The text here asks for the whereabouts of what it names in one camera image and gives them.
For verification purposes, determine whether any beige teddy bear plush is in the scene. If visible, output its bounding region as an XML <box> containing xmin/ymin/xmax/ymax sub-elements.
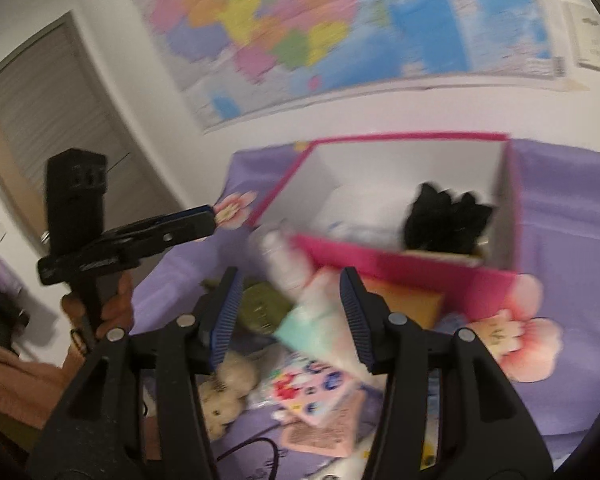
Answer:
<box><xmin>197</xmin><ymin>350</ymin><xmax>263</xmax><ymax>441</ymax></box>

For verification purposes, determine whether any beige printed card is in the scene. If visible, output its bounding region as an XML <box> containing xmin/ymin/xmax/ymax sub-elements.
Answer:
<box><xmin>410</xmin><ymin>247</ymin><xmax>485</xmax><ymax>267</ymax></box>

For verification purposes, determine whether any black cloth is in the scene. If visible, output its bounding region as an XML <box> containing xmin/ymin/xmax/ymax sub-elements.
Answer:
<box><xmin>402</xmin><ymin>182</ymin><xmax>498</xmax><ymax>256</ymax></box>

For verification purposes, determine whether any colourful wall map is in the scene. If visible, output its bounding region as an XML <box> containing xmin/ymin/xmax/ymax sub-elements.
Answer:
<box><xmin>127</xmin><ymin>0</ymin><xmax>590</xmax><ymax>133</ymax></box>

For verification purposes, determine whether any olive green pouch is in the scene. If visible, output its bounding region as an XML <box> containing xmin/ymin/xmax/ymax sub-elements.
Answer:
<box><xmin>232</xmin><ymin>282</ymin><xmax>295</xmax><ymax>336</ymax></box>

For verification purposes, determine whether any clear colourful printed packet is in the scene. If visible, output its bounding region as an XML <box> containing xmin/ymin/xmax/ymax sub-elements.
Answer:
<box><xmin>260</xmin><ymin>352</ymin><xmax>361</xmax><ymax>428</ymax></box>

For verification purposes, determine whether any pink text-printed packet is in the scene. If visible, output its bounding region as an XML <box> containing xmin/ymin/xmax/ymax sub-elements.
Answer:
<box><xmin>282</xmin><ymin>390</ymin><xmax>368</xmax><ymax>458</ymax></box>

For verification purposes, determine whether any wooden door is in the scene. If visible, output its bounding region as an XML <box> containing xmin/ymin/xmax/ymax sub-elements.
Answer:
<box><xmin>0</xmin><ymin>10</ymin><xmax>221</xmax><ymax>261</ymax></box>

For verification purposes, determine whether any pink cardboard box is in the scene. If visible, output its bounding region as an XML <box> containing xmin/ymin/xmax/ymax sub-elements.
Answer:
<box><xmin>247</xmin><ymin>132</ymin><xmax>523</xmax><ymax>321</ymax></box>

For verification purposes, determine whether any pastel tissue pack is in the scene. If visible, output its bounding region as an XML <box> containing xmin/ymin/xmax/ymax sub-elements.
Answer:
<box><xmin>274</xmin><ymin>267</ymin><xmax>375</xmax><ymax>378</ymax></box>

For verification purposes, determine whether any black cable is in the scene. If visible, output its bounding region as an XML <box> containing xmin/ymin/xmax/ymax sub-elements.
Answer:
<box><xmin>217</xmin><ymin>437</ymin><xmax>281</xmax><ymax>480</ymax></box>

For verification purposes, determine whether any orange flat packet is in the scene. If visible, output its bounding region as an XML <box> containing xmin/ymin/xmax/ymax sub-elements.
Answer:
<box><xmin>365</xmin><ymin>280</ymin><xmax>445</xmax><ymax>333</ymax></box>

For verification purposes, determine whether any person's left hand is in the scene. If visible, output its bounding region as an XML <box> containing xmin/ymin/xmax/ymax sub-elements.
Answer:
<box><xmin>61</xmin><ymin>272</ymin><xmax>135</xmax><ymax>349</ymax></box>

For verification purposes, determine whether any purple hanging garment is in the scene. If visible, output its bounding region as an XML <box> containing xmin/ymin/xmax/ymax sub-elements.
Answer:
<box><xmin>0</xmin><ymin>240</ymin><xmax>26</xmax><ymax>296</ymax></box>

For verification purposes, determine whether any black hanging garment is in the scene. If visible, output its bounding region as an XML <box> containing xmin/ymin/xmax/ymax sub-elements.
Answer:
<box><xmin>0</xmin><ymin>275</ymin><xmax>31</xmax><ymax>356</ymax></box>

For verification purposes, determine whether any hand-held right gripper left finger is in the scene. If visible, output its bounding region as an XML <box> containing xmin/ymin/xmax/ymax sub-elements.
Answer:
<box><xmin>27</xmin><ymin>266</ymin><xmax>245</xmax><ymax>480</ymax></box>

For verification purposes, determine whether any purple floral bed sheet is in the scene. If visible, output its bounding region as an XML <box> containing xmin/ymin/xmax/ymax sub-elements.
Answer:
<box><xmin>130</xmin><ymin>140</ymin><xmax>600</xmax><ymax>480</ymax></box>

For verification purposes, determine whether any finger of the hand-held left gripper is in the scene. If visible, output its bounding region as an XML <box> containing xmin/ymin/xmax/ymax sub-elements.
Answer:
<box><xmin>129</xmin><ymin>216</ymin><xmax>217</xmax><ymax>262</ymax></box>
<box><xmin>101</xmin><ymin>204</ymin><xmax>217</xmax><ymax>244</ymax></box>

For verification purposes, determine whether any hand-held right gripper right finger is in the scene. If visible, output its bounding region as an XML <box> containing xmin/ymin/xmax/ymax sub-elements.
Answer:
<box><xmin>340</xmin><ymin>266</ymin><xmax>555</xmax><ymax>480</ymax></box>

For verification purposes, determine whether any person's left forearm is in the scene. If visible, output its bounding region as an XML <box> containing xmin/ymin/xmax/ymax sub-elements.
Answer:
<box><xmin>0</xmin><ymin>332</ymin><xmax>93</xmax><ymax>431</ymax></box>

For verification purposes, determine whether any white wall socket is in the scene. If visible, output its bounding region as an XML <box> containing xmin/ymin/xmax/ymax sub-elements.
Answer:
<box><xmin>562</xmin><ymin>2</ymin><xmax>600</xmax><ymax>78</ymax></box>

